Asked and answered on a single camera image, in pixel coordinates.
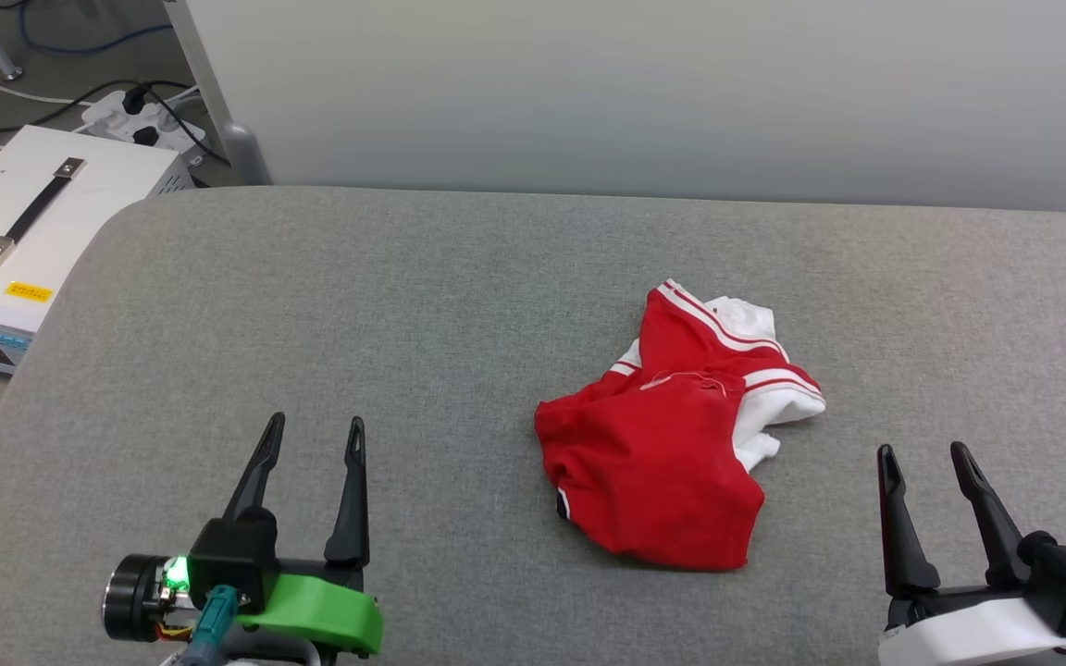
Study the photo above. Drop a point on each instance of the black power plug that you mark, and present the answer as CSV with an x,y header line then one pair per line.
x,y
134,99
145,136

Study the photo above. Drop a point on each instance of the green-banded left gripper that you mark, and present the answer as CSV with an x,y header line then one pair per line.
x,y
320,615

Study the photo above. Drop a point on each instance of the grey fabric sofa cushion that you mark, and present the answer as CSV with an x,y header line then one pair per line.
x,y
403,324

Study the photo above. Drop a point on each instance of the grey partition post with foot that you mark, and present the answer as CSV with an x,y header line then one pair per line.
x,y
241,148

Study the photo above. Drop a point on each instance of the white equipment box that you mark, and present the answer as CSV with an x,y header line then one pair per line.
x,y
98,203

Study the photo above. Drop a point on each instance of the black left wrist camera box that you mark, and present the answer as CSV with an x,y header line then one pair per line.
x,y
232,555

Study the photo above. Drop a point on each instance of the red basketball jersey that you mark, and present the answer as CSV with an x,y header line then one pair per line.
x,y
653,462

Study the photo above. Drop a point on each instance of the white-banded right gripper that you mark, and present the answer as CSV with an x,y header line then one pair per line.
x,y
959,629

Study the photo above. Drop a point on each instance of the white power strip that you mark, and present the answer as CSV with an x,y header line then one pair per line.
x,y
107,113

